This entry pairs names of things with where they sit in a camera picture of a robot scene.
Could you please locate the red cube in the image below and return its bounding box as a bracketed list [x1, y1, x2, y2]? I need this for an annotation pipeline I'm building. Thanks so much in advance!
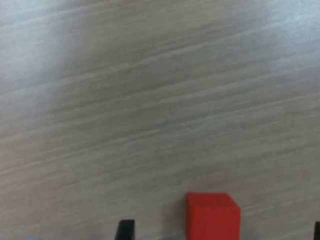
[186, 191, 241, 240]

